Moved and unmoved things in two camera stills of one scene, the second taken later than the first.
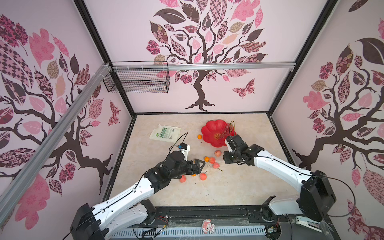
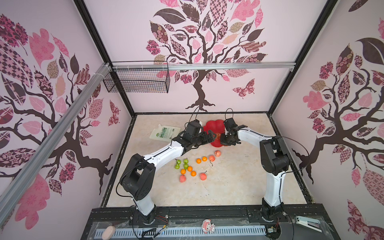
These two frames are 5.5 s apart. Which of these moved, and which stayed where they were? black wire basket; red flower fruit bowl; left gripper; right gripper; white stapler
Moved: left gripper; right gripper
Stayed: white stapler; red flower fruit bowl; black wire basket
